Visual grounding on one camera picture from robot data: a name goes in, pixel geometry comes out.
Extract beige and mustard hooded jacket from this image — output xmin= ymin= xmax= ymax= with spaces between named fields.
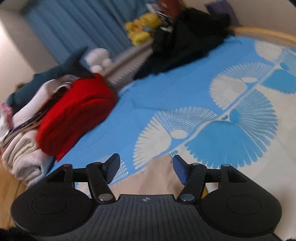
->
xmin=78 ymin=154 xmax=209 ymax=200

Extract white folded clothes stack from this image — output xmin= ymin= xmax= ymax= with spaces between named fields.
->
xmin=1 ymin=78 xmax=73 ymax=147

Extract red folded blanket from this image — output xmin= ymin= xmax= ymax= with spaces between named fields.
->
xmin=37 ymin=73 xmax=117 ymax=161

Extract white folded quilt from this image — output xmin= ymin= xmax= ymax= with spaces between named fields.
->
xmin=1 ymin=130 xmax=54 ymax=188

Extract blue patterned bed sheet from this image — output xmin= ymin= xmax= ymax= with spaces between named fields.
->
xmin=55 ymin=37 xmax=295 ymax=239

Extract teal folded cloth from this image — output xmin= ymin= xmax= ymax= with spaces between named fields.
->
xmin=6 ymin=46 xmax=94 ymax=114

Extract white plush toy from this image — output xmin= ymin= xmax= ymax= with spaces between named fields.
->
xmin=84 ymin=48 xmax=112 ymax=73

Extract black garment pile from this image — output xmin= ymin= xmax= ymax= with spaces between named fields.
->
xmin=134 ymin=8 xmax=232 ymax=80

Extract yellow plush toys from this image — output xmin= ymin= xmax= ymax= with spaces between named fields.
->
xmin=124 ymin=13 xmax=163 ymax=46

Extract blue curtain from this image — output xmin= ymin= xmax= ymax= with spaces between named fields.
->
xmin=21 ymin=0 xmax=148 ymax=64

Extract dark red plush toy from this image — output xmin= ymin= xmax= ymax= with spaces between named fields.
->
xmin=159 ymin=0 xmax=183 ymax=17

